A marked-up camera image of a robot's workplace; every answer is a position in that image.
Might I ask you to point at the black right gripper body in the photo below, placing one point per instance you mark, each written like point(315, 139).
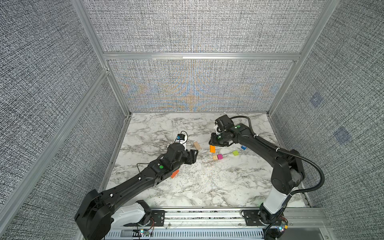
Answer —
point(219, 139)

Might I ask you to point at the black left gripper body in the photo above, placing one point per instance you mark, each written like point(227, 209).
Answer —
point(189, 158)

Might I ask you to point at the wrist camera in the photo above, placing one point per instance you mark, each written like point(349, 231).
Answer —
point(223, 124)
point(182, 139)

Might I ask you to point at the long natural wood block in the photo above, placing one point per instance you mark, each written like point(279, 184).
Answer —
point(197, 145)

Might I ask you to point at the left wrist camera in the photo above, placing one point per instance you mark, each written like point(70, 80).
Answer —
point(182, 139)

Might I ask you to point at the red wooden block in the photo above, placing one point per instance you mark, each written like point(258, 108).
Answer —
point(174, 174)

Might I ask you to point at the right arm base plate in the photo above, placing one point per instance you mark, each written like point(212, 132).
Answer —
point(261, 218)

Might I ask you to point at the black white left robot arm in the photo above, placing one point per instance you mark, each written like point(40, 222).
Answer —
point(94, 216)

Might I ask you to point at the orange wooden block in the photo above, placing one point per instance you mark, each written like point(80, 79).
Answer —
point(212, 149)

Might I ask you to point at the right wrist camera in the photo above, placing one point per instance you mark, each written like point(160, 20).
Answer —
point(223, 124)

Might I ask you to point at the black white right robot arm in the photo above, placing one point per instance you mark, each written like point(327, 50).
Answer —
point(287, 174)

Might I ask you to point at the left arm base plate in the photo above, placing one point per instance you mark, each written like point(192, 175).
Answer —
point(156, 218)

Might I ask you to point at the aluminium front rail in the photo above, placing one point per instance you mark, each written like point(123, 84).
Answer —
point(218, 217)

